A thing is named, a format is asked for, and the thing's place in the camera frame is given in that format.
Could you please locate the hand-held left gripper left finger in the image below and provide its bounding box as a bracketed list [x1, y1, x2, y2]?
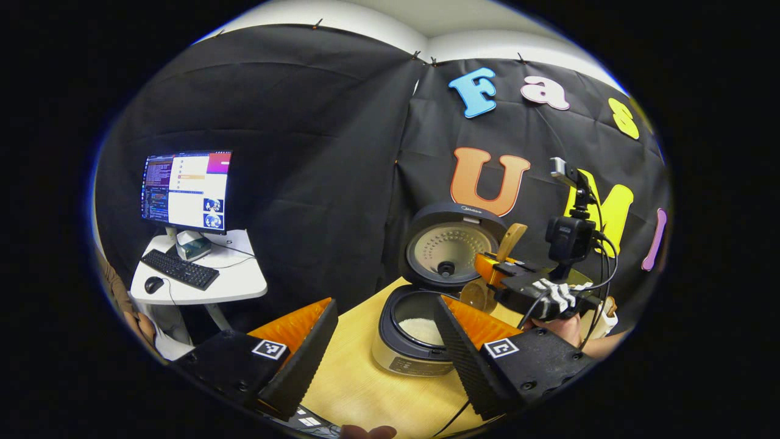
[171, 298, 339, 423]

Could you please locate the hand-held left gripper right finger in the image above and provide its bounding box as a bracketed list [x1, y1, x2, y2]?
[434, 295, 601, 422]

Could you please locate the wooden spoon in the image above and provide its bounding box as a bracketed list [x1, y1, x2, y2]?
[460, 223, 528, 315]

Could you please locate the grey rice cooker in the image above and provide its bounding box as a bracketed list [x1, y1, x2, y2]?
[370, 202, 510, 379]

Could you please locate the white rice heap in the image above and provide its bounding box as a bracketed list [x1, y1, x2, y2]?
[398, 317, 447, 347]

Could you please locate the white toaster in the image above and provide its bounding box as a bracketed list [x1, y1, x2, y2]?
[586, 296, 620, 340]

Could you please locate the white side table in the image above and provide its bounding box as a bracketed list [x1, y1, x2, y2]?
[130, 229, 269, 349]

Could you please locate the black keyboard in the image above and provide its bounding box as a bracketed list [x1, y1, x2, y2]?
[140, 249, 221, 291]

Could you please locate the white monitor stand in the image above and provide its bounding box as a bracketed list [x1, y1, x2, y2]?
[175, 230, 213, 262]

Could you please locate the black backdrop cloth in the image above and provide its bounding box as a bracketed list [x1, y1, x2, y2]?
[94, 24, 671, 342]

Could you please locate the computer monitor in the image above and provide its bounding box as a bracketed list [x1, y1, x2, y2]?
[140, 151, 233, 236]

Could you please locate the black cable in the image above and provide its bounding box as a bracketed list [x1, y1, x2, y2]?
[431, 399, 472, 438]

